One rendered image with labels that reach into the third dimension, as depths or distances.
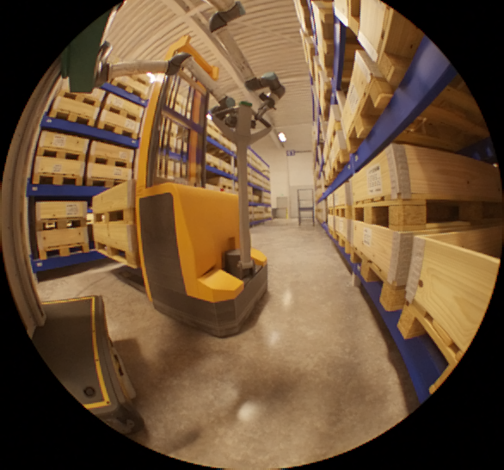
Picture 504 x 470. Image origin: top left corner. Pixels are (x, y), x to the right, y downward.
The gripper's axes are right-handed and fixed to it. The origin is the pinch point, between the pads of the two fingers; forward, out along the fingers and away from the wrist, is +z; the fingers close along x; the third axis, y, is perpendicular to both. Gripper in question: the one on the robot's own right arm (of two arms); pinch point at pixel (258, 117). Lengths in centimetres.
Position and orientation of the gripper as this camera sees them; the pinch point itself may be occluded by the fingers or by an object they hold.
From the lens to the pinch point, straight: 116.2
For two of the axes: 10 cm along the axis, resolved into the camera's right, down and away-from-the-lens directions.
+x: -4.4, -2.9, 8.5
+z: -5.2, 8.6, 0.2
